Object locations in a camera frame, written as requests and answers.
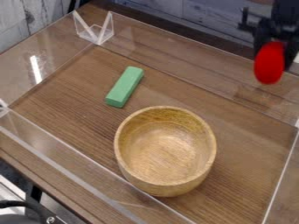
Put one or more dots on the clear acrylic tray walls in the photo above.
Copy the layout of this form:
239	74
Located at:
58	127

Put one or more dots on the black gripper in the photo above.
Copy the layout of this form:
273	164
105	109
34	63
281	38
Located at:
275	23

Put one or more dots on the black table clamp bracket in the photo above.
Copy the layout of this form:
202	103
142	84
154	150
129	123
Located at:
47	217

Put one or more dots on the wooden bowl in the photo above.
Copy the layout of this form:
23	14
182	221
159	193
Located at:
166	150

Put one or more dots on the green rectangular block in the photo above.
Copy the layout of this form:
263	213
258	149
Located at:
125	87

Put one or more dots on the red plush strawberry toy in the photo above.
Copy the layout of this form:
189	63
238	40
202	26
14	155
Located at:
270	63

